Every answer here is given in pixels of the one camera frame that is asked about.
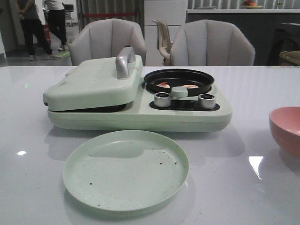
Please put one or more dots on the right grey upholstered chair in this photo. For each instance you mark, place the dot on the right grey upholstered chair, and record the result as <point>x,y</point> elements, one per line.
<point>211,43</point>

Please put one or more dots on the left grey upholstered chair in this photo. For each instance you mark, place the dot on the left grey upholstered chair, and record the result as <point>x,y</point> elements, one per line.
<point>105,39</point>

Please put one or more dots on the black round frying pan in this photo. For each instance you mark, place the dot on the black round frying pan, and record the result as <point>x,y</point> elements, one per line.
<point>178,77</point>

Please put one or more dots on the silver control knob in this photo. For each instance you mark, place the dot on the silver control knob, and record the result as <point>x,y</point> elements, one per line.
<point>206,101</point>
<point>162,100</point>

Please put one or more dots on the left silver control knob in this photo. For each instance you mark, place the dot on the left silver control knob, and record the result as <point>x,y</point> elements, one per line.
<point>162,100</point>

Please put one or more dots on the person in white shirt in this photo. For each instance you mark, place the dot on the person in white shirt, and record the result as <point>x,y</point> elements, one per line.
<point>56,21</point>

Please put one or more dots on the grey kitchen counter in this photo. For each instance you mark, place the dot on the grey kitchen counter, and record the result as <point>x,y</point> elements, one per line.
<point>258,25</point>

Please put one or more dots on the fruit plate on counter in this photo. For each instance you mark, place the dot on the fruit plate on counter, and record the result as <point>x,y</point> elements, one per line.
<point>249,4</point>

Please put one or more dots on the grey upholstered chair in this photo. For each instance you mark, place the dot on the grey upholstered chair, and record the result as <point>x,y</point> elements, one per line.
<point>105,39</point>
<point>211,43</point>

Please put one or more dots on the orange cooked shrimp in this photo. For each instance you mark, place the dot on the orange cooked shrimp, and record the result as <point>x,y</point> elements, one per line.
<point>163,85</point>

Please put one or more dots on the light green round plate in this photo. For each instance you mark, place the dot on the light green round plate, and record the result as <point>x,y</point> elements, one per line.
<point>126,171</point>

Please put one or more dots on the right silver control knob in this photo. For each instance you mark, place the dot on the right silver control knob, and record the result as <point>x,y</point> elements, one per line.
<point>206,101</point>

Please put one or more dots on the green breakfast maker base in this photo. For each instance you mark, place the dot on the green breakfast maker base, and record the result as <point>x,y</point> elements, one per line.
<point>138,115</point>

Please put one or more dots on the pink bowl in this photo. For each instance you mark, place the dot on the pink bowl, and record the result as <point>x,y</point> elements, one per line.
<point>285,128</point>

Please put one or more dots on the white cabinet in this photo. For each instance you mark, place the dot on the white cabinet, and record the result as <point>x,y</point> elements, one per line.
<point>173,12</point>

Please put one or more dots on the green breakfast maker lid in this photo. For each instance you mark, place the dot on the green breakfast maker lid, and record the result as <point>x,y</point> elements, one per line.
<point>97,83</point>

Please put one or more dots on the dark armchair with cushion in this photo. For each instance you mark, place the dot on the dark armchair with cushion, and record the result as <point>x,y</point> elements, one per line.
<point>286,38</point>

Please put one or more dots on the person in grey shirt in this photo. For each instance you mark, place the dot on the person in grey shirt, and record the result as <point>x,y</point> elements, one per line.
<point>31,25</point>

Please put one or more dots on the beige plastic chair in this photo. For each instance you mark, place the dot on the beige plastic chair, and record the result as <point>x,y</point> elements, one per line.
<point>163,41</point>

